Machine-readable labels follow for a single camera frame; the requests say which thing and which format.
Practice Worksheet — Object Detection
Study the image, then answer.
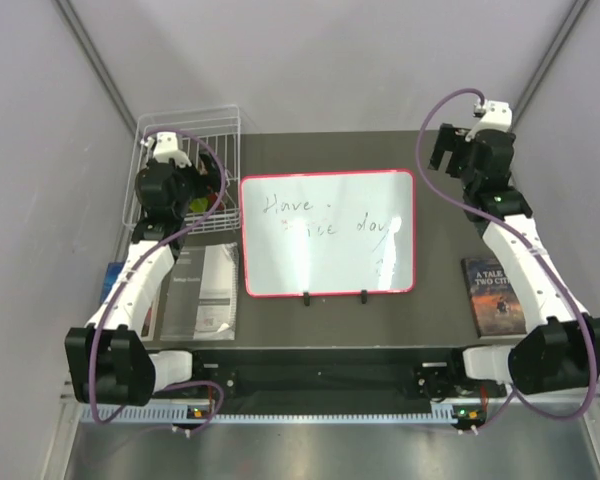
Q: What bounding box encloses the red-framed whiteboard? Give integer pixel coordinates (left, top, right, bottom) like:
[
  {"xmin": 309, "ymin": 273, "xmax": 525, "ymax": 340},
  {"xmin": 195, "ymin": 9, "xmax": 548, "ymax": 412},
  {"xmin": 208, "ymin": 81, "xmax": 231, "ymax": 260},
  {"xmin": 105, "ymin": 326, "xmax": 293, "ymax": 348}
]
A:
[{"xmin": 239, "ymin": 169, "xmax": 416, "ymax": 298}]

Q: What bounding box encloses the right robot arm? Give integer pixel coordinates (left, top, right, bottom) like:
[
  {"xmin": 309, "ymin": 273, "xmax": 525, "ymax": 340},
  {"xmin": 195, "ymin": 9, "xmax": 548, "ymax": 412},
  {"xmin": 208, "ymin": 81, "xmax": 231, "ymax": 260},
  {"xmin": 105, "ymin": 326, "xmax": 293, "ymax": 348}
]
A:
[{"xmin": 429, "ymin": 124, "xmax": 600, "ymax": 396}]

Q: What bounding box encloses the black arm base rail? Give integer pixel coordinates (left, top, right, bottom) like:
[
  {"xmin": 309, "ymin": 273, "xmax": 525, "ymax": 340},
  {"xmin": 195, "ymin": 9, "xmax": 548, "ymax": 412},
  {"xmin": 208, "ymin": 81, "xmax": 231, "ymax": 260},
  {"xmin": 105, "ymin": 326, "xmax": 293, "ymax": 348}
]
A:
[{"xmin": 149, "ymin": 346, "xmax": 513, "ymax": 401}]

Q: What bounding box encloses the grey slotted cable duct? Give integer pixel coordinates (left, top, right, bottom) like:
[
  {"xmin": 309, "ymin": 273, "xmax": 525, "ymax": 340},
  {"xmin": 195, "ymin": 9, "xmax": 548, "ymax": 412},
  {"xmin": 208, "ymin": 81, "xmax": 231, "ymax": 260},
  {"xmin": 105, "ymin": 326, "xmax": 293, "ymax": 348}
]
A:
[{"xmin": 79, "ymin": 402, "xmax": 486, "ymax": 426}]

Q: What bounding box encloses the blue book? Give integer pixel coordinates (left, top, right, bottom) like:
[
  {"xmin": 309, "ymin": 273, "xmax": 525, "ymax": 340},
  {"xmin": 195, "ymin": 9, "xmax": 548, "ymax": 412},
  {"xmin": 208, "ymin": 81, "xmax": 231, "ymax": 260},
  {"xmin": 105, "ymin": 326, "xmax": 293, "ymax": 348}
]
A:
[{"xmin": 99, "ymin": 262, "xmax": 124, "ymax": 303}]

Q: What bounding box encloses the grey setup guide booklet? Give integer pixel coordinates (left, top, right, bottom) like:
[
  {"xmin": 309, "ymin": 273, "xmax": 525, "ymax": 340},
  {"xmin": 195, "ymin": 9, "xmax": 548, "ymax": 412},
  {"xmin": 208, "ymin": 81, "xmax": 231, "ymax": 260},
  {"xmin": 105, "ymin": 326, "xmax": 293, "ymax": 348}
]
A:
[{"xmin": 160, "ymin": 243, "xmax": 239, "ymax": 342}]

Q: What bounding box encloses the red floral plate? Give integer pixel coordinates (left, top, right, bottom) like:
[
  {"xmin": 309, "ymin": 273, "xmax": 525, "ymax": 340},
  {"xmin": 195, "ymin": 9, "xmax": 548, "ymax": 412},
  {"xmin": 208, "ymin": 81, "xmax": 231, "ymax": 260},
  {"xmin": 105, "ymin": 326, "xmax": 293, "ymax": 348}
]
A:
[{"xmin": 204, "ymin": 172, "xmax": 221, "ymax": 211}]

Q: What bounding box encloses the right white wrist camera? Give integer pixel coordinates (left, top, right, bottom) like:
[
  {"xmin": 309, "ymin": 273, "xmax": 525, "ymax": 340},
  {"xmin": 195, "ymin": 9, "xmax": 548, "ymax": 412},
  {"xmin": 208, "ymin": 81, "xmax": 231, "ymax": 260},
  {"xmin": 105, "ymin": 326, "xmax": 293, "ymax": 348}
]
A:
[{"xmin": 465, "ymin": 100, "xmax": 513, "ymax": 142}]

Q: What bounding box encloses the lime green plate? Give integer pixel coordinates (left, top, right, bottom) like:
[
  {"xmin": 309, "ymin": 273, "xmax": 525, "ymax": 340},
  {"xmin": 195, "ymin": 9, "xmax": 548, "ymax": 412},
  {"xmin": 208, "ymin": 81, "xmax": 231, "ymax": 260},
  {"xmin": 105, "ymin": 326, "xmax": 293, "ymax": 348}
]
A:
[{"xmin": 189, "ymin": 197, "xmax": 209, "ymax": 214}]

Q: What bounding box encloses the Tale of Two Cities book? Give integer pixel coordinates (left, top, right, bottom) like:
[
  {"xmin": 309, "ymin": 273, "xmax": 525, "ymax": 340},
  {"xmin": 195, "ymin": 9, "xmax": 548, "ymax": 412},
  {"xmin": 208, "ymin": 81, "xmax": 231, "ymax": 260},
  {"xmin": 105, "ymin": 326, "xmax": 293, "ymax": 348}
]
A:
[{"xmin": 461, "ymin": 257, "xmax": 526, "ymax": 339}]

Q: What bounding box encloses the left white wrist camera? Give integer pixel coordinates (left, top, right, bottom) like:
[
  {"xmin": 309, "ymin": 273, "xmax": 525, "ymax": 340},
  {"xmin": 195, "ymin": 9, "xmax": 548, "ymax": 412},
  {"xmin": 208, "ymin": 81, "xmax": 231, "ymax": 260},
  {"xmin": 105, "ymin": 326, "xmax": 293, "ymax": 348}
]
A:
[{"xmin": 140, "ymin": 131, "xmax": 193, "ymax": 169}]

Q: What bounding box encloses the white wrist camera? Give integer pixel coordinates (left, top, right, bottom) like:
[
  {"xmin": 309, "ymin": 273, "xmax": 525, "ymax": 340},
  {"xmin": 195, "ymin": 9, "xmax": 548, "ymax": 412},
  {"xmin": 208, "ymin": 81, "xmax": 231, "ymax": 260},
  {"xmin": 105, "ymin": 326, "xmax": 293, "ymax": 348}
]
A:
[
  {"xmin": 465, "ymin": 100, "xmax": 513, "ymax": 142},
  {"xmin": 140, "ymin": 131, "xmax": 193, "ymax": 169}
]

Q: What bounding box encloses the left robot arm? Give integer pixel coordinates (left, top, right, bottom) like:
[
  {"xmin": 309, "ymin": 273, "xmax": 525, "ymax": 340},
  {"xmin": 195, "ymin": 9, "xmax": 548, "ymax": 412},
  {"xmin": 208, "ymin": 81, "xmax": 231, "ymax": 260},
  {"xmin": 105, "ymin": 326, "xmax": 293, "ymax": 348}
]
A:
[{"xmin": 65, "ymin": 149, "xmax": 226, "ymax": 407}]

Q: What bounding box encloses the white wire dish rack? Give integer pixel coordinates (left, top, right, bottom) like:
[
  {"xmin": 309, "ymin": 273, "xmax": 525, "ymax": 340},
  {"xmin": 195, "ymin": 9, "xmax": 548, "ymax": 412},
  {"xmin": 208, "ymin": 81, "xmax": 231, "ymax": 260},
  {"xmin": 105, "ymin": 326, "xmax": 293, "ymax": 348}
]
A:
[{"xmin": 122, "ymin": 105, "xmax": 241, "ymax": 234}]

